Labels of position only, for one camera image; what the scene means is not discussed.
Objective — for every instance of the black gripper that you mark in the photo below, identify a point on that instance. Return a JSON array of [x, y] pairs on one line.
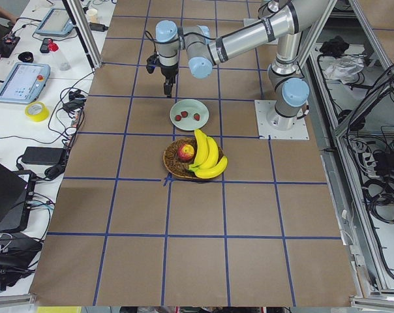
[[168, 71]]

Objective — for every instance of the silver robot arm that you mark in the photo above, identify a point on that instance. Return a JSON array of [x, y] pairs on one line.
[[283, 24], [267, 8]]

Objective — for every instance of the light green plate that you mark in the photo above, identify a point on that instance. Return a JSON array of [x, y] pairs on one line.
[[191, 106]]

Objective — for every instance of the red apple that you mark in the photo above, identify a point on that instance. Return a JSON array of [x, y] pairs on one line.
[[185, 152]]

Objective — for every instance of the brown wicker basket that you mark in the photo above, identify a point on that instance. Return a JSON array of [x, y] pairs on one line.
[[180, 168]]

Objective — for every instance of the yellow banana bunch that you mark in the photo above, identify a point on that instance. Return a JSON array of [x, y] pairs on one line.
[[207, 164]]

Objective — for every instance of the paper cup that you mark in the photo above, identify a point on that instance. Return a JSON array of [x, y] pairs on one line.
[[92, 15]]

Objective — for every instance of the clear bottle red cap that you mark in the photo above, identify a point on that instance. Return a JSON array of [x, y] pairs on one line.
[[58, 56]]

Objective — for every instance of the yellow tape roll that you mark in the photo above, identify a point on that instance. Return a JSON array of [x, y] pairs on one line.
[[37, 112]]

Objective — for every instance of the far teach pendant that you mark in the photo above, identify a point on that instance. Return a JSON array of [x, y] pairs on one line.
[[56, 23]]

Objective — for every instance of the teach pendant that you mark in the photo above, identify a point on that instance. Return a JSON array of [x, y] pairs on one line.
[[24, 83], [56, 23]]

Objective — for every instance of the black phone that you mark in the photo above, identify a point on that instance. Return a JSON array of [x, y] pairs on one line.
[[44, 48]]

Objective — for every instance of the black laptop power brick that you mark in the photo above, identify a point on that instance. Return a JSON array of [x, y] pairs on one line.
[[43, 155]]

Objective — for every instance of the near teach pendant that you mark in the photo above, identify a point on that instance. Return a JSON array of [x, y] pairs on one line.
[[24, 83]]

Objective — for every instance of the black bowl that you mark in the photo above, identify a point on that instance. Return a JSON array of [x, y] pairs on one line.
[[26, 57]]

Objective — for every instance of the crumpled white cloth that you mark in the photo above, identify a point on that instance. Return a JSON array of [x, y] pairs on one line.
[[345, 69]]

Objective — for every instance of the black computer monitor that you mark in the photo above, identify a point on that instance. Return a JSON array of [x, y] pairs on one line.
[[16, 191]]

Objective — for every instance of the aluminium frame post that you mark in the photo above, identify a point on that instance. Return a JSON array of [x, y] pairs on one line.
[[84, 33]]

